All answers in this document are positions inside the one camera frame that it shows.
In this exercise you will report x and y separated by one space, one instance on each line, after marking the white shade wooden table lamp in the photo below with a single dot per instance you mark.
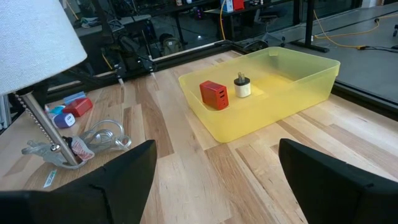
37 40

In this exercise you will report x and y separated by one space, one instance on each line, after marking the black white plug charger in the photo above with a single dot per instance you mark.
242 87

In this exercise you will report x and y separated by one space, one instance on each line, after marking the teal charger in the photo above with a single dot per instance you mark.
56 110

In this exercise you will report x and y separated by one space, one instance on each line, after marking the red box charger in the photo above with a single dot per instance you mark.
77 107

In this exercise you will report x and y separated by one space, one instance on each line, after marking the olive backpack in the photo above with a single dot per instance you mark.
171 45

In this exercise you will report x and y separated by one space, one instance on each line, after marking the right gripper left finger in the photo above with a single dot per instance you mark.
93 196

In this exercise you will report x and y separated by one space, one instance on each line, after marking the yellow translucent plastic bin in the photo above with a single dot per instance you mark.
280 105

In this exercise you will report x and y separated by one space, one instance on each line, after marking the purple white charger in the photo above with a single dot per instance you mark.
63 120

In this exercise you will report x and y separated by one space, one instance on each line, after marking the red multi-port USB charger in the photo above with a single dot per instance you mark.
214 95

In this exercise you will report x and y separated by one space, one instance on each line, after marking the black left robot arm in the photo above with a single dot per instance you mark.
133 46

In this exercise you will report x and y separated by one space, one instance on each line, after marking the white standoff peg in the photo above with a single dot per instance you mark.
153 74
122 81

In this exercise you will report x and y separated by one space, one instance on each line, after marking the black metal stand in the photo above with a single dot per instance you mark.
310 21

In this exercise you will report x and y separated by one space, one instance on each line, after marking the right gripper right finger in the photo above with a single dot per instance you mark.
335 196

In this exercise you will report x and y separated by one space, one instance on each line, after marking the red box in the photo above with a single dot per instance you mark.
238 4

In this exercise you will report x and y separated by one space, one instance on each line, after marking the light blue charger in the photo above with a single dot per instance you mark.
74 96

